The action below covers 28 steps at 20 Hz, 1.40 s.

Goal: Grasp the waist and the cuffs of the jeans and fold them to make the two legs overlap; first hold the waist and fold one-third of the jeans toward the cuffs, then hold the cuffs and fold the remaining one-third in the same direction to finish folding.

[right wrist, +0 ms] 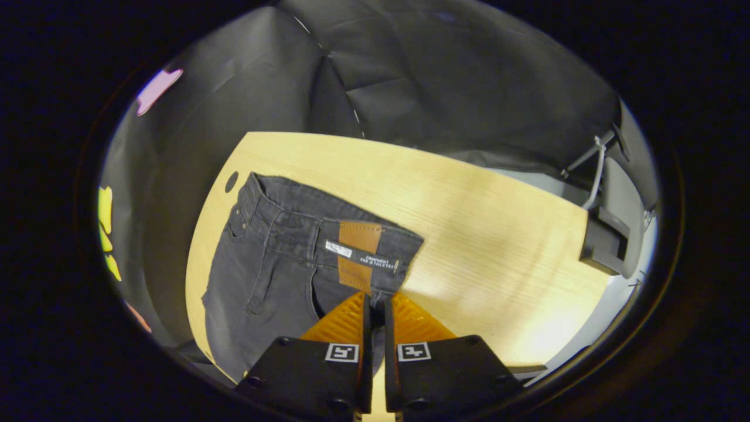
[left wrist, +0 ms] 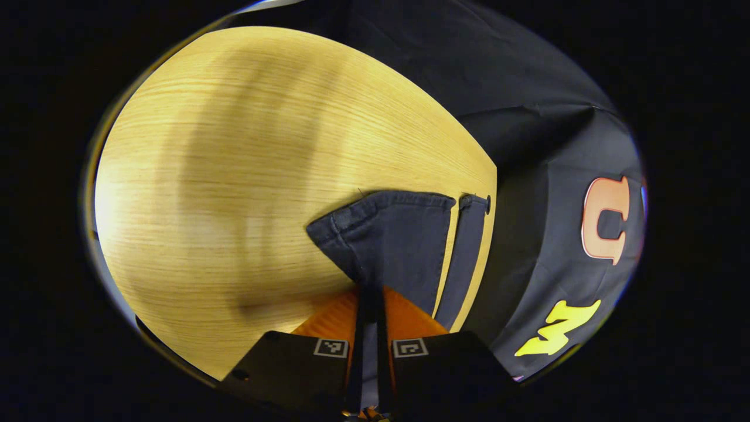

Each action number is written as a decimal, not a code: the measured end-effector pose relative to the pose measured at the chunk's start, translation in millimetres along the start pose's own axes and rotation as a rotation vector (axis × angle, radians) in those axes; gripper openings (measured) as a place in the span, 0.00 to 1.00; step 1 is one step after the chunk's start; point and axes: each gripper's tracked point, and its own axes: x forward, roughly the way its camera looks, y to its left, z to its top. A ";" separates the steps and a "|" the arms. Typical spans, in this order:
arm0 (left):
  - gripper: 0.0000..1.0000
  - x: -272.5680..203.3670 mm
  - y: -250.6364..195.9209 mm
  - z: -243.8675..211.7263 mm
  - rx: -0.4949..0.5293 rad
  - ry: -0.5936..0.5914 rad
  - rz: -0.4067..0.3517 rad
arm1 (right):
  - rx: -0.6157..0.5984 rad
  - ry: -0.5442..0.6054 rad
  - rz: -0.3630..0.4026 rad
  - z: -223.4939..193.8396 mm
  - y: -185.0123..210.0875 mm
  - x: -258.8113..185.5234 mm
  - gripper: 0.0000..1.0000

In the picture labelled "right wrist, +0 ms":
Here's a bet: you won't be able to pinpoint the black denim jeans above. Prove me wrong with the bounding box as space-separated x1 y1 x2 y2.
202 172 425 383

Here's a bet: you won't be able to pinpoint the white cable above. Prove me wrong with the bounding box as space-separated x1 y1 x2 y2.
582 136 608 210

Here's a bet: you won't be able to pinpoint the black box device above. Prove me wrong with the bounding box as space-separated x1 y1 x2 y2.
579 205 626 277

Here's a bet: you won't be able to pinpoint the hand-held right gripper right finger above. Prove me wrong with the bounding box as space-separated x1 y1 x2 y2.
384 291 523 422

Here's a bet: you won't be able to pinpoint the black backdrop cloth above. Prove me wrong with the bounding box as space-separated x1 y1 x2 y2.
100 0 660 352

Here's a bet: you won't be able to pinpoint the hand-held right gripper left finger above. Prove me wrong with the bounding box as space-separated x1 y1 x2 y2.
234 291 374 422

